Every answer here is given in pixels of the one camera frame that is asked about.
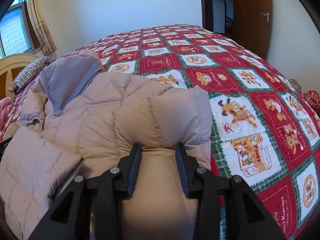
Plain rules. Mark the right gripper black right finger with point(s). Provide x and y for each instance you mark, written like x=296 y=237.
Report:
x=246 y=216

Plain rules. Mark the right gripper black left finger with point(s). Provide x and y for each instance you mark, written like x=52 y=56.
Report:
x=91 y=208

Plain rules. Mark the light purple puffer jacket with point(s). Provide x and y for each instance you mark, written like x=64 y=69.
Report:
x=79 y=119

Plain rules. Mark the clothes pile on floor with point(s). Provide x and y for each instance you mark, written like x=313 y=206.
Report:
x=311 y=96

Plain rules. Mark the pink folded quilt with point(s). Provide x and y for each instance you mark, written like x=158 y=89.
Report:
x=6 y=105

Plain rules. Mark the striped pillow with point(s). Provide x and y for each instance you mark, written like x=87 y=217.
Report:
x=27 y=74

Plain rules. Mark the cream and wood headboard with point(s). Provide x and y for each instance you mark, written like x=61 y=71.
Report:
x=10 y=67

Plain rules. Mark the red patchwork cartoon bedspread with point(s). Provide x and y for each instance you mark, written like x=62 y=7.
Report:
x=263 y=128

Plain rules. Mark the right beige floral curtain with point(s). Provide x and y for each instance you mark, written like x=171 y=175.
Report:
x=40 y=28

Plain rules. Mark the brown wooden door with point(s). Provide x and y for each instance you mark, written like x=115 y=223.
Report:
x=250 y=28

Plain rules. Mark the window with dark frame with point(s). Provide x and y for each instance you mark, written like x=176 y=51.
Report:
x=17 y=34

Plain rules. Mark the silver door handle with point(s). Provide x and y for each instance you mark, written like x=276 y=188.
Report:
x=266 y=15

